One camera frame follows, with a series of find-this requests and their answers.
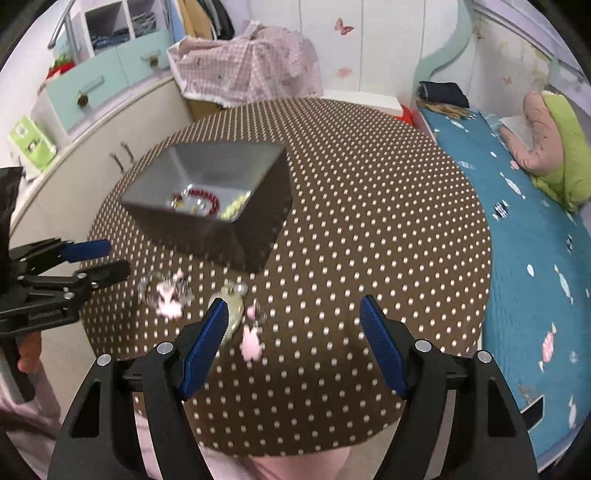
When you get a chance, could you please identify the teal printed bed blanket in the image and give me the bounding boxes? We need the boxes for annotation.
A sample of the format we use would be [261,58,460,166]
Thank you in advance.
[422,108,591,462]

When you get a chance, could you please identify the person's pink pants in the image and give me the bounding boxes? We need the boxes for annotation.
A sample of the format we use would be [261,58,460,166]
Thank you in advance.
[0,351,352,480]

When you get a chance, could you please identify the person's left hand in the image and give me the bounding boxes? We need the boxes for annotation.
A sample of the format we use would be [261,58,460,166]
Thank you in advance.
[17,332,43,374]

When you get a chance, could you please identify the teal bed headboard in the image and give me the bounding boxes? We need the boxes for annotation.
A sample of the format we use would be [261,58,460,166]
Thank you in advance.
[412,0,477,139]

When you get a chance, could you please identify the teal drawer unit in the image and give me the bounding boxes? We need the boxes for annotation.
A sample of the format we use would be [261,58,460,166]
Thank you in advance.
[44,30,174,136]

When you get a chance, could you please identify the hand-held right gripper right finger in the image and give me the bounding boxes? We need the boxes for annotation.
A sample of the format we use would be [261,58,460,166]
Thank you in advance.
[360,295,541,480]

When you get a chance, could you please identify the pink plush pillow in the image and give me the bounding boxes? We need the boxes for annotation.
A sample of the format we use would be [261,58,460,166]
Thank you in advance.
[501,91,567,176]

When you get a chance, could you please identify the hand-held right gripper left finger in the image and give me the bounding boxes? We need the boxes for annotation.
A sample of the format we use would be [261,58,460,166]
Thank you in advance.
[46,298,230,480]

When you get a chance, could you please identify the pink charm keychain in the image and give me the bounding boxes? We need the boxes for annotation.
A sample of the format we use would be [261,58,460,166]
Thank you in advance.
[240,300,267,361]

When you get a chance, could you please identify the red bead bracelet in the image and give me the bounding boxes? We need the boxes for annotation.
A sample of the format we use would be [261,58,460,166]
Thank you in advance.
[170,187,221,217]

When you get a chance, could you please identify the white open shelf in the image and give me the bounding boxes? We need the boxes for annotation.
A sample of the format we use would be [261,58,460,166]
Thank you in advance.
[83,0,177,56]

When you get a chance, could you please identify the white curved cabinet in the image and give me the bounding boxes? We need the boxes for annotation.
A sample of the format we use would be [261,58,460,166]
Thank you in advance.
[9,74,195,241]

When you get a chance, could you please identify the pink checked cloth cover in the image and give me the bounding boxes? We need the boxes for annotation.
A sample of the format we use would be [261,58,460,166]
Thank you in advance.
[167,19,324,108]

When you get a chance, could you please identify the blue folded clothes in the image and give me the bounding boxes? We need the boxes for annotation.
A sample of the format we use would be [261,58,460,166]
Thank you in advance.
[90,28,136,52]

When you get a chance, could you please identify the brown polka dot tablecloth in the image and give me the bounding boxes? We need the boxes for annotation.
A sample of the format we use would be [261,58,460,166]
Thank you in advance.
[81,97,492,457]

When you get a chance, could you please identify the grey square box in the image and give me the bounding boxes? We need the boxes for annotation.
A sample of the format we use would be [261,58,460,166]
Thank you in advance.
[121,142,294,274]

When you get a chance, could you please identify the green box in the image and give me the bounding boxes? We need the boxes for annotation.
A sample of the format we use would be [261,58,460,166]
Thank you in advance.
[8,115,57,168]

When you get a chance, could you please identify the hanging clothes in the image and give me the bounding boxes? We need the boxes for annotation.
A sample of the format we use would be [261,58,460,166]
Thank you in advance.
[180,0,237,43]

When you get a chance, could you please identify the pink bow silver chain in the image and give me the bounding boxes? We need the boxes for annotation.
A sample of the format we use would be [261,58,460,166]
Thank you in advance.
[139,271,195,320]

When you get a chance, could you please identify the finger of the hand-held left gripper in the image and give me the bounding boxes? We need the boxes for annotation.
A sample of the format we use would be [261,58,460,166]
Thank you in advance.
[7,239,112,278]
[0,260,131,334]

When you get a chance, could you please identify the dark folded clothes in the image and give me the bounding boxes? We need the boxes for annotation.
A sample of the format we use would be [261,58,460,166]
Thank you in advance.
[418,80,470,110]

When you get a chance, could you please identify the green and pink pillow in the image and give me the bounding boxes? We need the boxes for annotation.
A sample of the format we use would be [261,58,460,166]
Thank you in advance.
[531,91,591,213]

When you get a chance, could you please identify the yellow bead bracelet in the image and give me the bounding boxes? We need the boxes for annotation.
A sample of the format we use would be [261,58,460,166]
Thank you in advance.
[221,194,250,220]

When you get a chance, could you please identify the white box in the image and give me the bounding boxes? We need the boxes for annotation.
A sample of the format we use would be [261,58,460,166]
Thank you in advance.
[323,90,402,119]

